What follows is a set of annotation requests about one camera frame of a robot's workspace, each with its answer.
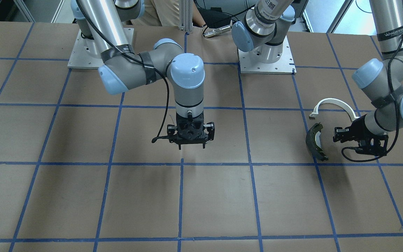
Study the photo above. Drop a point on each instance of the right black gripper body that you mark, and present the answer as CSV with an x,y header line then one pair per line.
x,y
209,130

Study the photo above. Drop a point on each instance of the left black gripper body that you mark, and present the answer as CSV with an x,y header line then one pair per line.
x,y
360,127

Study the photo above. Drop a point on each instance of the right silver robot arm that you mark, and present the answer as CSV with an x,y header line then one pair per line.
x,y
101,21

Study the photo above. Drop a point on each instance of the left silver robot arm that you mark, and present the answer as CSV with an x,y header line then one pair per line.
x,y
380,80

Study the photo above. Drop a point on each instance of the white curved plastic part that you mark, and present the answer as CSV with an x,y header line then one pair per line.
x,y
337,102

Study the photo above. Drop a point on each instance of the green brake shoe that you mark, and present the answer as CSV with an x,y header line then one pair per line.
x,y
313,142

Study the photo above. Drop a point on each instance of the person in beige shirt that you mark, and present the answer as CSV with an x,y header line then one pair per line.
x,y
159,13

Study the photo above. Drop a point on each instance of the aluminium frame post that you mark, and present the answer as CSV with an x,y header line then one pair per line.
x,y
185,15

